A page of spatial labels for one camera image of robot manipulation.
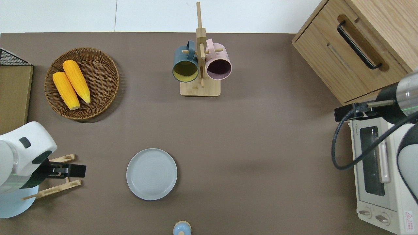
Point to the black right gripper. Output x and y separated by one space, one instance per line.
388 112

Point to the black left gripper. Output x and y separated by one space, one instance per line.
44 174

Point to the gray plate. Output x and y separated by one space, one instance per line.
152 174

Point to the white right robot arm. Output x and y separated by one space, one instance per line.
412 88

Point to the wooden plate rack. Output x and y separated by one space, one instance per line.
65 185

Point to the light blue plate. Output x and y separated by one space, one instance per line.
13 205

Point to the wooden mug rack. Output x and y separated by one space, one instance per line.
200 89

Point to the wooden cabinet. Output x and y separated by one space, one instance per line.
326 55

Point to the yellow corn cob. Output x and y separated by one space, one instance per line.
76 80
65 89

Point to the white toaster oven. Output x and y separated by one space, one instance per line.
362 195

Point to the brown table mat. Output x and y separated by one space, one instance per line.
261 147

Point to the brown wicker basket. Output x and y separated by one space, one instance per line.
101 75

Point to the white toaster oven knob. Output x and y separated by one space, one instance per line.
382 218
365 212

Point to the pink mug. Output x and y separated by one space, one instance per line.
218 69

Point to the dark blue mug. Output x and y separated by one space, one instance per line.
185 71

